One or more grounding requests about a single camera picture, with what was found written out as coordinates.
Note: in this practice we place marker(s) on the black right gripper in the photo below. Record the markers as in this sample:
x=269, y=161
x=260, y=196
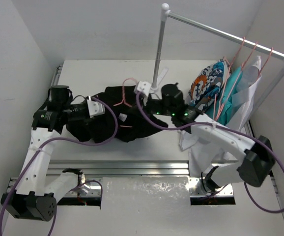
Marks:
x=146, y=107

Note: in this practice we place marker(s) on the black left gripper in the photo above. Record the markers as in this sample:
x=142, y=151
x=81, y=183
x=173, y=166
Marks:
x=83, y=120

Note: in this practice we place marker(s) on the pink wire hanger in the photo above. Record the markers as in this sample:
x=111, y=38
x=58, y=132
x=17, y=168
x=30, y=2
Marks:
x=269, y=56
x=124, y=101
x=226, y=81
x=221, y=105

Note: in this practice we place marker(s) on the black shirt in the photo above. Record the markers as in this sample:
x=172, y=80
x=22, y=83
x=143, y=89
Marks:
x=102, y=127

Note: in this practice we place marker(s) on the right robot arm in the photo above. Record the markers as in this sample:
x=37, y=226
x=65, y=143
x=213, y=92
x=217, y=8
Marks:
x=222, y=155

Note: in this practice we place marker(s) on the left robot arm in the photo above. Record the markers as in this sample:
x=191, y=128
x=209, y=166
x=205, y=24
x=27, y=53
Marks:
x=30, y=197

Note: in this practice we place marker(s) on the colourful patterned shirt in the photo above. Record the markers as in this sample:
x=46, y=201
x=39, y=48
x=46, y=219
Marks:
x=208, y=85

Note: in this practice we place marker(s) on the teal shirt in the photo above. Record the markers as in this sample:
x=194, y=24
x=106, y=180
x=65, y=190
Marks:
x=227, y=112

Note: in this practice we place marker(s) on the white clothes rack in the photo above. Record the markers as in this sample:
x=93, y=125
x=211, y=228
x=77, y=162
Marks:
x=167, y=13

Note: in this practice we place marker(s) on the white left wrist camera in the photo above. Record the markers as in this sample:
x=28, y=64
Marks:
x=94, y=108

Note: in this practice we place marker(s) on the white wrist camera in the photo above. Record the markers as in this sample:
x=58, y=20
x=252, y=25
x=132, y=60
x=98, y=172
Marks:
x=143, y=87
x=94, y=108

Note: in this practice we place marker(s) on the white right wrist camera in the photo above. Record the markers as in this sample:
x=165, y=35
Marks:
x=143, y=87

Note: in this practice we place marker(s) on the aluminium rail frame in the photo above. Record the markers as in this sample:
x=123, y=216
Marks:
x=146, y=187

